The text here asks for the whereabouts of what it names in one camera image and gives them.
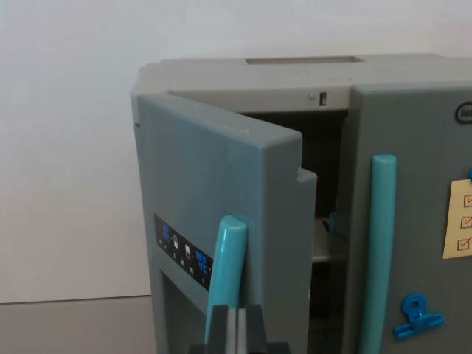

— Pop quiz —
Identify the grey fridge door with magnets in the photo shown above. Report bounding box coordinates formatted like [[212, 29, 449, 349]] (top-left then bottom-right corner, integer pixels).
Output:
[[341, 83, 472, 354]]

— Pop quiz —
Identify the long teal door handle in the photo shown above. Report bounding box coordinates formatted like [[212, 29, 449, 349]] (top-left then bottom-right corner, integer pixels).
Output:
[[356, 153, 398, 354]]

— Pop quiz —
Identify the blue clip magnet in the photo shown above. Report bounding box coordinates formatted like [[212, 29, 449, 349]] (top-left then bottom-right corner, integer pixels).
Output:
[[392, 293, 445, 339]]

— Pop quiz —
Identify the black temperature display panel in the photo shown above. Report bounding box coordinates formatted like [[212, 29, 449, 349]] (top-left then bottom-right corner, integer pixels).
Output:
[[153, 212, 215, 292]]

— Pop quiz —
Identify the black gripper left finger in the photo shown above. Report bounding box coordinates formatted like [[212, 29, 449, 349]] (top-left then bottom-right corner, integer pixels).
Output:
[[204, 304, 237, 347]]

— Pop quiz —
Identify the grey toy fridge cabinet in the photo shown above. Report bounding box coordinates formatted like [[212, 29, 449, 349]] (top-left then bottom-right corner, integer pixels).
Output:
[[129, 54, 472, 354]]

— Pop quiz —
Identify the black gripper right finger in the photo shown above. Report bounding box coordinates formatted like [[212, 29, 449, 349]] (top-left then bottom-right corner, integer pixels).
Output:
[[237, 304, 268, 347]]

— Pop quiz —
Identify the yellow checklist note sticker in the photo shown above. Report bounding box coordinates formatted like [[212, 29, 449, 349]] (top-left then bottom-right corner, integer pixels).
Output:
[[441, 178, 472, 260]]

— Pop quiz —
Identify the short teal door handle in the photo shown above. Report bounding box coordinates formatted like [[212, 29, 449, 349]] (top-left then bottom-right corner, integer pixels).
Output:
[[204, 215, 248, 354]]

